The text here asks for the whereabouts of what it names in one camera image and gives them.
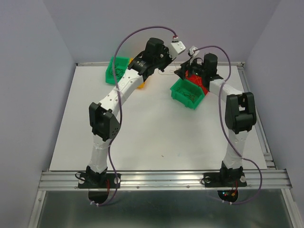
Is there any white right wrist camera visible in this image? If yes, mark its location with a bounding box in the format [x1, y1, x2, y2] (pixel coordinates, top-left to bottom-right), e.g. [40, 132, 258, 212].
[188, 46, 199, 64]

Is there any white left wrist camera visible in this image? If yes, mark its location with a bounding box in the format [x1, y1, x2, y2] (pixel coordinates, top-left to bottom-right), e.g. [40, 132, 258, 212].
[168, 36, 186, 60]

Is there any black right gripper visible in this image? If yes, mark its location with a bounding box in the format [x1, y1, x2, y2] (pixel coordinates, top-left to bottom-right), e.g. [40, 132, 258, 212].
[173, 56, 207, 80]

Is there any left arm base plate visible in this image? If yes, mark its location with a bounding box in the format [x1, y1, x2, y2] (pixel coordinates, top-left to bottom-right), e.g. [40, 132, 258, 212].
[75, 172, 121, 189]

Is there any red plastic bin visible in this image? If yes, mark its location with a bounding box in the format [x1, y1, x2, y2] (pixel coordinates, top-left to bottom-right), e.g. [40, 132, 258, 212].
[186, 71, 208, 95]

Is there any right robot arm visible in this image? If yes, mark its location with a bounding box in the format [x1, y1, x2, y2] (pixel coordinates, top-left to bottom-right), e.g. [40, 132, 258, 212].
[175, 53, 257, 188]

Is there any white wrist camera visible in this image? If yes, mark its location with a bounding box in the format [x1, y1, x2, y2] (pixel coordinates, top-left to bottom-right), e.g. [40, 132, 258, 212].
[188, 46, 199, 64]
[168, 36, 186, 60]

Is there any brown thin wire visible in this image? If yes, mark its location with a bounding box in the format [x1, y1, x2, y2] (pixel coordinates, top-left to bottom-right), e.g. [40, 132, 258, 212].
[111, 63, 125, 80]

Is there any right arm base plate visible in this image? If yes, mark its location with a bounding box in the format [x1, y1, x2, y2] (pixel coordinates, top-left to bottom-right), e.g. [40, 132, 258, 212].
[202, 172, 247, 188]

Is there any green plastic bin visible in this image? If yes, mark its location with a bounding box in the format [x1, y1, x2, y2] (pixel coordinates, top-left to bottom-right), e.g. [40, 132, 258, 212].
[170, 79, 205, 110]
[104, 56, 130, 85]

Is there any aluminium front rail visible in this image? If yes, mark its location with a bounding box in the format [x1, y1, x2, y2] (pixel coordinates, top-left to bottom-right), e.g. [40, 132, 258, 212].
[38, 170, 292, 191]

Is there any yellow plastic bin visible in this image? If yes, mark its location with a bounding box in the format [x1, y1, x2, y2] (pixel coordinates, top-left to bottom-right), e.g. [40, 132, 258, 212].
[129, 58, 145, 89]

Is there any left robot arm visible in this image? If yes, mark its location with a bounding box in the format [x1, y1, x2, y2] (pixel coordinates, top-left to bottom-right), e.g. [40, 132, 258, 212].
[82, 38, 184, 187]

